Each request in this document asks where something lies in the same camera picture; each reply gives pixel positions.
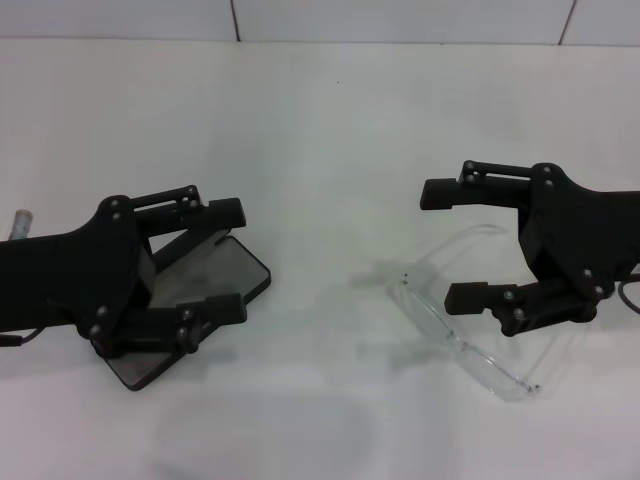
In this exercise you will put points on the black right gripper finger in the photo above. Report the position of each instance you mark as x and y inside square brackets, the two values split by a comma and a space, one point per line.
[440, 195]
[467, 298]

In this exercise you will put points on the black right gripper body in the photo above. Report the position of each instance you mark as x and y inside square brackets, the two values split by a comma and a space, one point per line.
[590, 235]

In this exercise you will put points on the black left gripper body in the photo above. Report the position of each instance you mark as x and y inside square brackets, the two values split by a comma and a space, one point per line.
[60, 280]

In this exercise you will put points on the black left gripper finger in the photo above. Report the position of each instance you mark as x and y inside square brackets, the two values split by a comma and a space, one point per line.
[225, 215]
[220, 307]

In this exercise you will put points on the black glasses case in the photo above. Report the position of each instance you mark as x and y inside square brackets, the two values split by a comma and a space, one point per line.
[210, 272]

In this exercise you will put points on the clear white glasses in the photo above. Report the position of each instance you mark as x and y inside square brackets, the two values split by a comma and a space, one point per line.
[432, 312]

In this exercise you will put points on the silver cylindrical left wrist stub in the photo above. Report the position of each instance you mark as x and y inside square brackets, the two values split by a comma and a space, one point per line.
[21, 222]

